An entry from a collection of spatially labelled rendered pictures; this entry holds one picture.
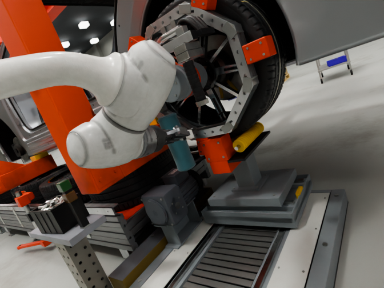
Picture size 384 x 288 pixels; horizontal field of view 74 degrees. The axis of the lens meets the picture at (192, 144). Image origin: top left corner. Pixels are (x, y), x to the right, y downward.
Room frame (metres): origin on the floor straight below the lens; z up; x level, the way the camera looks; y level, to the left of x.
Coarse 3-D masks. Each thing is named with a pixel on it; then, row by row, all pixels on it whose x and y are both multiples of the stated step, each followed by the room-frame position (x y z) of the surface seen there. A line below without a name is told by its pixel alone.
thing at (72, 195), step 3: (72, 192) 0.99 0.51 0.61; (63, 195) 0.98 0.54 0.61; (66, 195) 0.97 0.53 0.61; (69, 195) 0.97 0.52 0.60; (72, 195) 0.98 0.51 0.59; (75, 195) 0.99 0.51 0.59; (63, 198) 0.98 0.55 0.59; (66, 198) 0.97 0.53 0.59; (69, 198) 0.97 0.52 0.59; (72, 198) 0.98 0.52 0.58; (75, 198) 0.99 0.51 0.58; (66, 201) 0.98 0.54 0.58; (69, 201) 0.97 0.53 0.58; (72, 201) 0.97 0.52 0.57
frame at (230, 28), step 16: (176, 16) 1.09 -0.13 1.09; (208, 16) 1.01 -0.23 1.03; (160, 32) 1.21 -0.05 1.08; (224, 32) 0.98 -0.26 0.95; (240, 32) 0.97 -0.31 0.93; (240, 48) 0.96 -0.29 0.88; (240, 64) 0.97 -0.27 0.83; (256, 80) 0.98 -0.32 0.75; (240, 96) 0.99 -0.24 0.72; (160, 112) 1.28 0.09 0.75; (240, 112) 1.01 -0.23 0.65; (192, 128) 1.23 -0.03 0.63; (208, 128) 1.12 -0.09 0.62; (224, 128) 1.07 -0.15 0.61
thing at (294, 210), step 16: (304, 176) 1.27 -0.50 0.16; (304, 192) 1.14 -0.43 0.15; (208, 208) 1.33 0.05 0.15; (224, 208) 1.26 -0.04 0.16; (240, 208) 1.20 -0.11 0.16; (256, 208) 1.14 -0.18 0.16; (272, 208) 1.09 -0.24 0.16; (288, 208) 1.04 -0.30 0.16; (304, 208) 1.09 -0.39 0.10; (240, 224) 1.16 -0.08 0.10; (256, 224) 1.10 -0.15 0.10; (272, 224) 1.05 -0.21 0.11; (288, 224) 1.00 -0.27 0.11
